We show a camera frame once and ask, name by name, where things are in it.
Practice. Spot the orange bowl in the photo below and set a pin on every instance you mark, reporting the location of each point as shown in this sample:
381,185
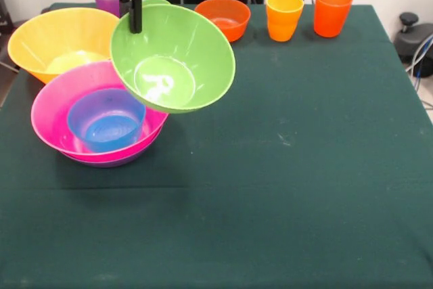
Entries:
233,15

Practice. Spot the purple bowl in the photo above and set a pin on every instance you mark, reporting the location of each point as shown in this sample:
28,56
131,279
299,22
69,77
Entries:
111,164

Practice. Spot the dark green tablecloth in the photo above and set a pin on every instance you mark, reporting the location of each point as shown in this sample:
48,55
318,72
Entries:
270,184

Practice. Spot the dark grey equipment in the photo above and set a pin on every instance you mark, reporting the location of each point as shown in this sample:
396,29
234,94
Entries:
4,18

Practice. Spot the green cup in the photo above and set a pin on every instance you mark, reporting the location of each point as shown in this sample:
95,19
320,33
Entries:
157,1

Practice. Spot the large pink bowl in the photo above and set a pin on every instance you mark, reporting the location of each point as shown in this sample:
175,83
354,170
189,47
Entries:
50,106

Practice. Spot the green bowl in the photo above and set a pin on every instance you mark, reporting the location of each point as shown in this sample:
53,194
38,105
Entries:
189,48

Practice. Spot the yellow-orange cup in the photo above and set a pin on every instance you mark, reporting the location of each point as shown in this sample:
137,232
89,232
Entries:
282,25

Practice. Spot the orange cup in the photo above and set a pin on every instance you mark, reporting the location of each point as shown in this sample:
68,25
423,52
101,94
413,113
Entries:
331,15

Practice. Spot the large yellow bowl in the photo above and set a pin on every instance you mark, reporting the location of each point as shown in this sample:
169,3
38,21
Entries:
34,42

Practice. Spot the blue bowl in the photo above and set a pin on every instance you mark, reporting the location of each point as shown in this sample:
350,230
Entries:
108,133

